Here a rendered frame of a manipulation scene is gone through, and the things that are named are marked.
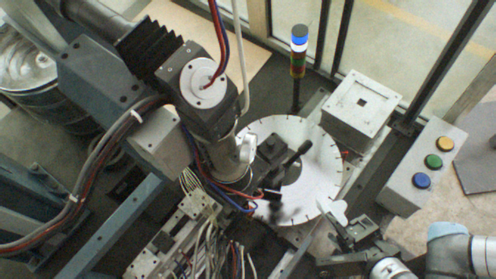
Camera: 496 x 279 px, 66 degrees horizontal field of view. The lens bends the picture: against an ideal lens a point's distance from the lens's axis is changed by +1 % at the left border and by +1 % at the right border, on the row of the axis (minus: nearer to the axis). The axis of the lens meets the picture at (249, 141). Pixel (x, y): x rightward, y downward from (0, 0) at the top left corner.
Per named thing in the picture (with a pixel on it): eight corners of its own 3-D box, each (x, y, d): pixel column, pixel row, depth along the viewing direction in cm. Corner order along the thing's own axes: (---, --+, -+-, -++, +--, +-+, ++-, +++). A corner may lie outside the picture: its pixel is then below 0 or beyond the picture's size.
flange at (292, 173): (303, 184, 102) (304, 181, 100) (263, 186, 103) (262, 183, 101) (300, 147, 107) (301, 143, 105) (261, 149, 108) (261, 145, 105)
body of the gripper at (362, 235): (368, 233, 89) (405, 268, 79) (338, 252, 88) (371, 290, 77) (362, 210, 85) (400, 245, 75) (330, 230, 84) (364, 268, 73)
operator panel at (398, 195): (417, 136, 127) (433, 114, 114) (449, 153, 124) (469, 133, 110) (373, 201, 119) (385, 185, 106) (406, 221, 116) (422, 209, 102)
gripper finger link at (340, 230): (330, 214, 88) (353, 246, 84) (323, 218, 87) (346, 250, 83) (331, 207, 83) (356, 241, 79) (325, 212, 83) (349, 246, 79)
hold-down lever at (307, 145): (290, 131, 82) (291, 125, 80) (314, 146, 80) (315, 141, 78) (269, 158, 80) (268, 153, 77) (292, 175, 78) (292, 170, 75)
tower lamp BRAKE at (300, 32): (297, 29, 102) (297, 21, 100) (311, 36, 101) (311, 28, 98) (287, 40, 101) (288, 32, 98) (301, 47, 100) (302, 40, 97)
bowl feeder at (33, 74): (93, 63, 152) (40, -8, 120) (146, 100, 142) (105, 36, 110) (32, 116, 143) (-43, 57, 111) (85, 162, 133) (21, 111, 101)
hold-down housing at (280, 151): (274, 162, 93) (272, 124, 74) (288, 175, 91) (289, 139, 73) (258, 177, 91) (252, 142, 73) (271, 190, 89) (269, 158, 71)
